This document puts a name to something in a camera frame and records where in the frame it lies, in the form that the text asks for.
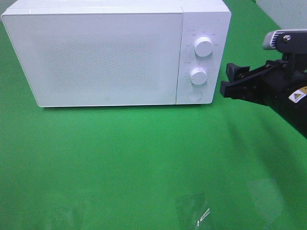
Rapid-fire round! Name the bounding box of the white control knob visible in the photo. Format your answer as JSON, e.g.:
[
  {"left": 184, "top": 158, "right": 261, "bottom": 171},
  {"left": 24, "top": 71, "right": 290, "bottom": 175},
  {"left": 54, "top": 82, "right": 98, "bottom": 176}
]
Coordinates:
[
  {"left": 194, "top": 36, "right": 213, "bottom": 58},
  {"left": 190, "top": 68, "right": 208, "bottom": 85}
]

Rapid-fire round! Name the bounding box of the clear tape patch front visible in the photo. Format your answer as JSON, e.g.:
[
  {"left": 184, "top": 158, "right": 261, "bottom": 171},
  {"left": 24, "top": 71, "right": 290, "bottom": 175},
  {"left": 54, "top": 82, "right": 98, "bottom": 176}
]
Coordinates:
[{"left": 175, "top": 192, "right": 214, "bottom": 230}]

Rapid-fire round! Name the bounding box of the clear tape patch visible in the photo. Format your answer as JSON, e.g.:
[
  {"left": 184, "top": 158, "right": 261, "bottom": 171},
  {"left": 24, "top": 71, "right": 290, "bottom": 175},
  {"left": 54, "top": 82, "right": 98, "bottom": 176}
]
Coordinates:
[
  {"left": 175, "top": 192, "right": 214, "bottom": 230},
  {"left": 247, "top": 179, "right": 284, "bottom": 225}
]

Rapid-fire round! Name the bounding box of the clear tape patch right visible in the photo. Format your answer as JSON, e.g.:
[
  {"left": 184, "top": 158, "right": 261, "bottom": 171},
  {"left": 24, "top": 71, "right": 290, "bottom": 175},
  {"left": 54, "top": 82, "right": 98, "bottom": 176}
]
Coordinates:
[{"left": 247, "top": 179, "right": 284, "bottom": 225}]

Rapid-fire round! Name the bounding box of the white microwave door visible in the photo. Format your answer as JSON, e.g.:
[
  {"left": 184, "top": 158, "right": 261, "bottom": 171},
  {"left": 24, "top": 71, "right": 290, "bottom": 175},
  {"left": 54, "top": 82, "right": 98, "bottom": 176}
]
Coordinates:
[{"left": 3, "top": 13, "right": 182, "bottom": 107}]

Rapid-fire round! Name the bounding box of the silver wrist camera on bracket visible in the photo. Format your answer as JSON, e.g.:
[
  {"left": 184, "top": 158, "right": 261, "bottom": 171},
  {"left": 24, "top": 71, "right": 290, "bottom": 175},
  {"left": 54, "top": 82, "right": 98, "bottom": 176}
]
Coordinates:
[{"left": 262, "top": 28, "right": 307, "bottom": 72}]

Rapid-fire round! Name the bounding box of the white microwave oven body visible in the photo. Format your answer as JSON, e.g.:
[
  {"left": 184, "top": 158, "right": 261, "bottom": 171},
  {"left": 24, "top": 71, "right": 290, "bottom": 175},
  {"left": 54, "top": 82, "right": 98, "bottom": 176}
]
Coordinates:
[{"left": 1, "top": 0, "right": 231, "bottom": 106}]

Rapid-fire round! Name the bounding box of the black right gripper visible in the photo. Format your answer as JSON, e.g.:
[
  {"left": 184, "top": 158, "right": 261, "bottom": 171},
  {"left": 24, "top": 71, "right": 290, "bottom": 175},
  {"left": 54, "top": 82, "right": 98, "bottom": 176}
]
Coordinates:
[{"left": 220, "top": 60, "right": 307, "bottom": 137}]

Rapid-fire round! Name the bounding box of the round door release button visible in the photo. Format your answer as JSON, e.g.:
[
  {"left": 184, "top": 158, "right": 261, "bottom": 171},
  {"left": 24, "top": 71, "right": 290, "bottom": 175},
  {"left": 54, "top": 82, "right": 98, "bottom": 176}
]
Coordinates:
[{"left": 187, "top": 90, "right": 202, "bottom": 102}]

